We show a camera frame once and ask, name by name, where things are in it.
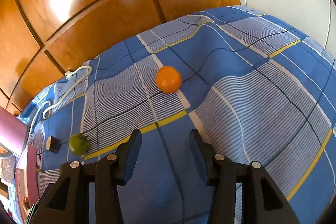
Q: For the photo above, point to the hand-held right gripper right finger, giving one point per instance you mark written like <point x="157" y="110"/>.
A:
<point x="200" y="158"/>

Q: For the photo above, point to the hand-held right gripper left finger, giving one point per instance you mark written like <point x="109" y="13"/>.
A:
<point x="130" y="158"/>

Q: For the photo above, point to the large orange tangerine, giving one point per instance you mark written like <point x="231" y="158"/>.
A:
<point x="168" y="79"/>

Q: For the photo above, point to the pink rimmed white tray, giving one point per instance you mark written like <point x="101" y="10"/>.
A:
<point x="27" y="176"/>

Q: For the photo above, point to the green lime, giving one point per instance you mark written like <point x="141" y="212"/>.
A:
<point x="78" y="144"/>

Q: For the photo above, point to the blue plaid cloth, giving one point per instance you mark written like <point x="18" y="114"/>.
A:
<point x="236" y="95"/>

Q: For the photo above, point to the dark eggplant piece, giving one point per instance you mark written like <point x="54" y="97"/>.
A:
<point x="52" y="144"/>

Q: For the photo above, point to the silver embossed tissue box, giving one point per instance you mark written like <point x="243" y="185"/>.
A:
<point x="6" y="169"/>

